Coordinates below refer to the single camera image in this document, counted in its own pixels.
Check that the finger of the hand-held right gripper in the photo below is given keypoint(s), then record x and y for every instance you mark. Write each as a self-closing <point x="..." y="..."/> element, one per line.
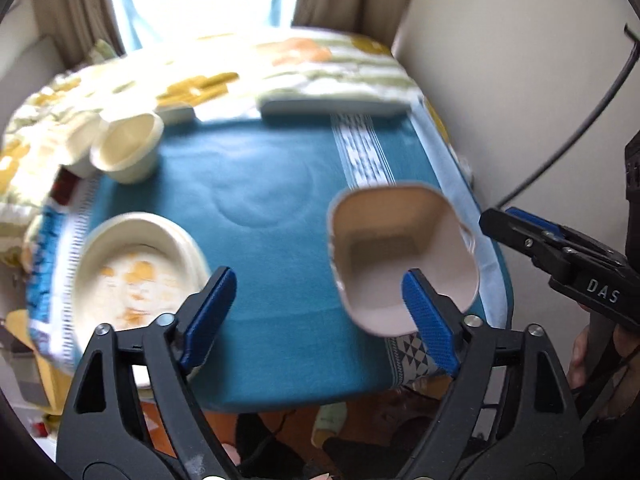
<point x="520" y="242"/>
<point x="560" y="232"/>

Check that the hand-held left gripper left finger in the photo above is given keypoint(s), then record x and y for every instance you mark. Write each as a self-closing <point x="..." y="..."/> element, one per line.
<point x="210" y="310"/>

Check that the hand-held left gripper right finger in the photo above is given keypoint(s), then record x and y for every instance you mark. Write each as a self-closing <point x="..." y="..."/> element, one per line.
<point x="430" y="321"/>

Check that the pink square bowl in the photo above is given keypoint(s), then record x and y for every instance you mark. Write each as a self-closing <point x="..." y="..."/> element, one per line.
<point x="395" y="255"/>

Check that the cartoon print plate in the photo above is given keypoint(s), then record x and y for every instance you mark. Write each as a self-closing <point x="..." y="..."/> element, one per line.
<point x="130" y="280"/>

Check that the cream round bowl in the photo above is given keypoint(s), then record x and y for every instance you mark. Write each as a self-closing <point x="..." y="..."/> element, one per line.
<point x="130" y="145"/>
<point x="80" y="150"/>

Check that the person's right hand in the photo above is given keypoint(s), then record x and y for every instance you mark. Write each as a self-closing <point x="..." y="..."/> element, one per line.
<point x="579" y="357"/>

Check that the blue patterned tablecloth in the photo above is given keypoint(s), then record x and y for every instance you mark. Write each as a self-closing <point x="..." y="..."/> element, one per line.
<point x="280" y="240"/>

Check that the pale green slipper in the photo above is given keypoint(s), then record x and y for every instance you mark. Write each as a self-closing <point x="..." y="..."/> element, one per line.
<point x="330" y="422"/>

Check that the floral striped blanket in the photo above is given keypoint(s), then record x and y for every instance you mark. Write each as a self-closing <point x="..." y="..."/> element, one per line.
<point x="150" y="80"/>

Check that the green pillow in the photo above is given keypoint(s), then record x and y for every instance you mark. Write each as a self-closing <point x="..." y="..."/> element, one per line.
<point x="104" y="52"/>

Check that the grey padded headboard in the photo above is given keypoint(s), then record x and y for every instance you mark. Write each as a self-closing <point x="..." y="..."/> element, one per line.
<point x="30" y="70"/>

